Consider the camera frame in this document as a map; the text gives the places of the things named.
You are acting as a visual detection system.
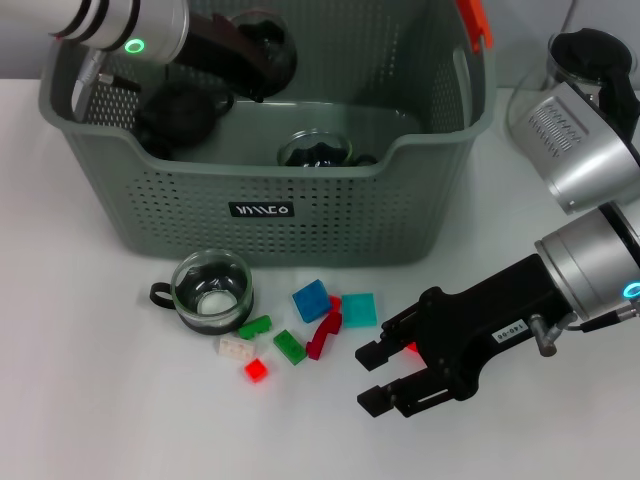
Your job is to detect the glass pitcher black lid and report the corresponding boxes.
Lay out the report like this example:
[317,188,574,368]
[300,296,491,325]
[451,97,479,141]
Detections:
[507,28,640,151]

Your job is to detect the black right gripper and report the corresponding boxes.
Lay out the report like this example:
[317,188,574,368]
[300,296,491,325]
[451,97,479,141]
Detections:
[353,253,575,420]

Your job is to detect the silver cylindrical connector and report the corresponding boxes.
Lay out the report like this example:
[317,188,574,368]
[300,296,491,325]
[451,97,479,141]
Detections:
[529,313,559,357]

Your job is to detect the orange bin handle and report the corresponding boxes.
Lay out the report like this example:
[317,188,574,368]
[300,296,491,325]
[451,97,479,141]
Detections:
[455,0,494,54]

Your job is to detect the grey perforated storage bin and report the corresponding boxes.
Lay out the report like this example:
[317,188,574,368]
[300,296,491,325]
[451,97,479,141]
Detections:
[39,0,499,266]

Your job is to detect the black clay teapot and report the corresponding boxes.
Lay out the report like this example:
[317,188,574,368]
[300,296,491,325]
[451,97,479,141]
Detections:
[137,82,236,149]

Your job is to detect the green rectangular brick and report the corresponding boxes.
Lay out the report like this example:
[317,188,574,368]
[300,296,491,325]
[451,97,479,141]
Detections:
[273,329,307,366]

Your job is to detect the small black teacup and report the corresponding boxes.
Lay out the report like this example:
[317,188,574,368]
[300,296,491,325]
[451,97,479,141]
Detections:
[138,135,175,161]

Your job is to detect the cyan flat square brick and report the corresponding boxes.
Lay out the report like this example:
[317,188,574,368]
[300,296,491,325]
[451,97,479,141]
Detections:
[341,292,377,330]

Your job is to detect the translucent white long brick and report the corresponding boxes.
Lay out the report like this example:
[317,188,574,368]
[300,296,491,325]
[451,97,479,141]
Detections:
[218,337,256,359]

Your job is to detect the small red square brick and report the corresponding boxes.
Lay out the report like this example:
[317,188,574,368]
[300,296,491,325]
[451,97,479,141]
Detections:
[243,357,271,384]

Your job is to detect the dark red curved brick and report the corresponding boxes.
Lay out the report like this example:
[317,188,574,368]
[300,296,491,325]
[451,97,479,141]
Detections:
[306,310,344,361]

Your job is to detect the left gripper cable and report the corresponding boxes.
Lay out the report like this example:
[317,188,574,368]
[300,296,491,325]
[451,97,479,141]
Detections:
[74,52,143,94]

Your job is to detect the blue square brick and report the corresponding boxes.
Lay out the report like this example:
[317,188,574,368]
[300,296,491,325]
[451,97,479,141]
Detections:
[292,279,334,325]

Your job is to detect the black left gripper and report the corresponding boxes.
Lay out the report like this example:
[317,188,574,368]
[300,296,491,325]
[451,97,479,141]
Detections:
[173,12,282,105]

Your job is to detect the green arch brick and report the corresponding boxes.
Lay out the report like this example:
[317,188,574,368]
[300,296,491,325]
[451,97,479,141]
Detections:
[238,315,275,340]

